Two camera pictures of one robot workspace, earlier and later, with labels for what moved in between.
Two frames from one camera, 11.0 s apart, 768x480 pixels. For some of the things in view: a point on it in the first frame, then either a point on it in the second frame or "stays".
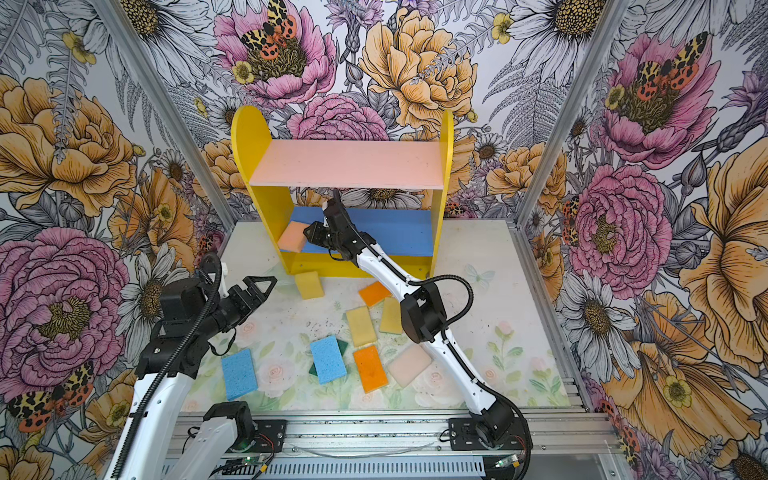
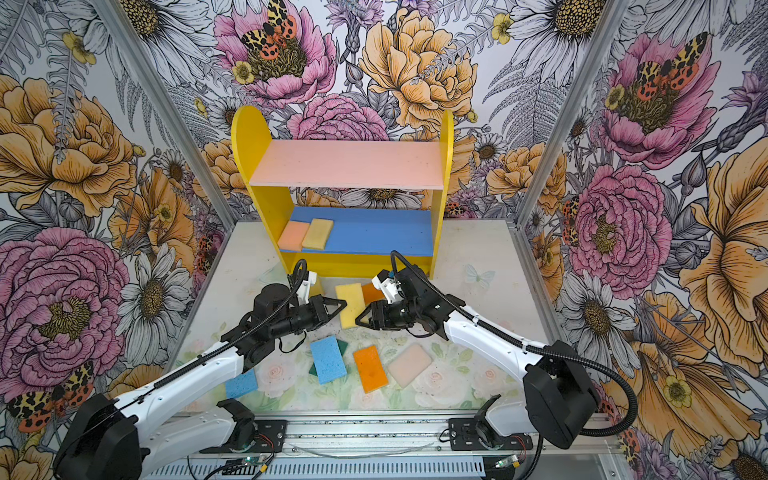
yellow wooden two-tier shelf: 270,169 stays
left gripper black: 250,303 -> 321,314
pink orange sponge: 293,239 stays
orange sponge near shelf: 374,293 stays
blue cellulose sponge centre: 328,359 stays
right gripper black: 313,236 -> 380,316
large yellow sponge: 361,326 -> 353,296
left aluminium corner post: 167,110 stays
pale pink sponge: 409,364 stays
